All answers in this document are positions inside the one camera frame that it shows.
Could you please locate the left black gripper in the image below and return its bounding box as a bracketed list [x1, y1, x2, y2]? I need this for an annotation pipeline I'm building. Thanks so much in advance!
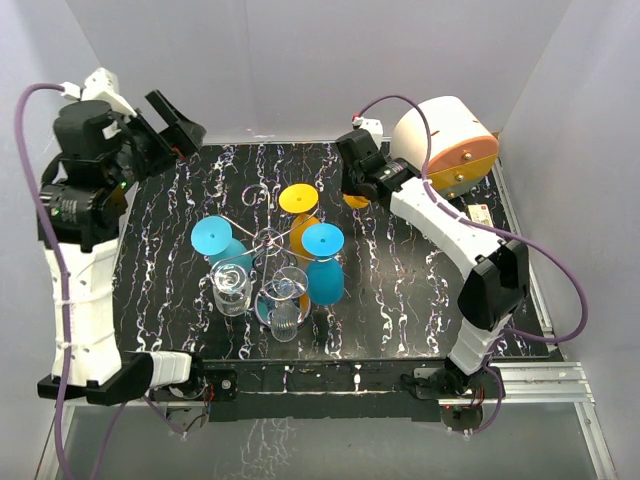
[107, 90, 205, 192]

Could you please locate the yellow wine glass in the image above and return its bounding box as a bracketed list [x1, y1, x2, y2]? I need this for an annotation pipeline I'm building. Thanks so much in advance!
[278, 183, 319, 257]
[343, 194, 370, 209]

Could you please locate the blue wine glass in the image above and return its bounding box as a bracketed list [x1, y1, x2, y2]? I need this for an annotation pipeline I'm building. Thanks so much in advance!
[191, 215, 253, 273]
[301, 223, 344, 306]

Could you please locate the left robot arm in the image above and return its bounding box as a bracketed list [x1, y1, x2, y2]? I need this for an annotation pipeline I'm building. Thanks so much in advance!
[37, 90, 207, 406]

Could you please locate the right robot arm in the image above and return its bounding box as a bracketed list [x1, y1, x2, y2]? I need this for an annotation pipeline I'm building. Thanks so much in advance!
[336, 128, 530, 397]

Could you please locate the clear ribbed wine glass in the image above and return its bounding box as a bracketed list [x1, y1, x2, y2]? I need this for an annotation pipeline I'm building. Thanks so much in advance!
[264, 266, 308, 343]

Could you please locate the clear wine glass left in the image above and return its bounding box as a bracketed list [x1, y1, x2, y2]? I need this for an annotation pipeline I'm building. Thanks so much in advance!
[212, 261, 252, 317]

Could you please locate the white and orange appliance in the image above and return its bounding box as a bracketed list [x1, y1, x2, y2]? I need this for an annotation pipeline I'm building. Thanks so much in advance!
[390, 96, 499, 199]

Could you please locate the black front base bar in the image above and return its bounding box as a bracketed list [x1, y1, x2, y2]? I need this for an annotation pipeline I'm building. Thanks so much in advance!
[204, 359, 443, 422]

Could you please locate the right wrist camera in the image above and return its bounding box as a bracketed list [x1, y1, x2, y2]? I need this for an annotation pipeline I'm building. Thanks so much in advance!
[352, 114, 384, 143]

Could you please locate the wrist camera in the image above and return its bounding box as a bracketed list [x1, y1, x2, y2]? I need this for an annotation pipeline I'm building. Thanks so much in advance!
[352, 114, 384, 143]
[61, 67, 137, 117]

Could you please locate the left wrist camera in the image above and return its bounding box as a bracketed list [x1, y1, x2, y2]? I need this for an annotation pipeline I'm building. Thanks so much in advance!
[61, 67, 137, 117]

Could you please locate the cream switch box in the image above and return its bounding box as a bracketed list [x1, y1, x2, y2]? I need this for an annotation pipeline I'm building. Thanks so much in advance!
[467, 204, 494, 227]

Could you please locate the chrome wire glass rack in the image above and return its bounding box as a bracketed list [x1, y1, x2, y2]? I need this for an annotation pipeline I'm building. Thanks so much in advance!
[217, 215, 317, 330]

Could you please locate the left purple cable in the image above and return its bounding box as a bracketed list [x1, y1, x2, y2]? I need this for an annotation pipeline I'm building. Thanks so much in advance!
[14, 82, 131, 480]

